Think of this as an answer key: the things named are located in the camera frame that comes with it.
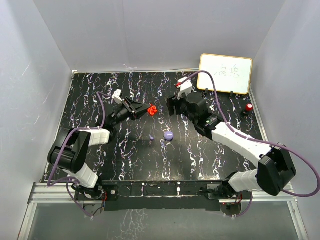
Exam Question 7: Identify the purple round earbud case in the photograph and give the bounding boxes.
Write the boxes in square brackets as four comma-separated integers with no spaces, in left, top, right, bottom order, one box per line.
[164,131,174,141]

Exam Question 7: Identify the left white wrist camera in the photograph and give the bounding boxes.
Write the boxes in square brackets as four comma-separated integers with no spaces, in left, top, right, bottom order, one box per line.
[112,89,123,105]

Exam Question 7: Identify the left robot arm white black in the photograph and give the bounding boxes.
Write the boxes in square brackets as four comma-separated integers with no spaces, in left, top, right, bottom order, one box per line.
[47,97,158,200]

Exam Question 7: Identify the red earbud charging case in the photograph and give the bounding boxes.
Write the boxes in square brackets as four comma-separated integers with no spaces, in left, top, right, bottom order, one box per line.
[147,104,158,116]

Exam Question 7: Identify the aluminium frame rail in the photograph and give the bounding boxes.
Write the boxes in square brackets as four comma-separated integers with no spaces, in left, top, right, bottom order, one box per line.
[19,180,310,240]

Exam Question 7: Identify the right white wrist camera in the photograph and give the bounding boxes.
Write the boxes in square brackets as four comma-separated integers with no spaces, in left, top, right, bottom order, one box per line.
[177,77,193,100]

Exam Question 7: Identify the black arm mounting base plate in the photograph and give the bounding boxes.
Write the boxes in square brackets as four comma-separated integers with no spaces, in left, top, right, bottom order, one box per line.
[71,180,251,212]

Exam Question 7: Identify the red emergency stop button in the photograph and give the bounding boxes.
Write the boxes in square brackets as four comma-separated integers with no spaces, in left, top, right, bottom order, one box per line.
[241,103,253,117]

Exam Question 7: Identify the small whiteboard with wooden frame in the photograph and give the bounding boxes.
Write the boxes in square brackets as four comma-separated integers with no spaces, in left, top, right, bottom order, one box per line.
[197,53,253,95]

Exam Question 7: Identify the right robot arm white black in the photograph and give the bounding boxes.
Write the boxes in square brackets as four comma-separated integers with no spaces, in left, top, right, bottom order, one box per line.
[166,92,297,199]

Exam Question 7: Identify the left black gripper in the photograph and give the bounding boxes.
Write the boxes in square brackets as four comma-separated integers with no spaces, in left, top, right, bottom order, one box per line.
[111,97,151,128]

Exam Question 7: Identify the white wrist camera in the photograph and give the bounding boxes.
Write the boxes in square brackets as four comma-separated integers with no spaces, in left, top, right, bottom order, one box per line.
[112,89,123,105]
[177,77,193,100]

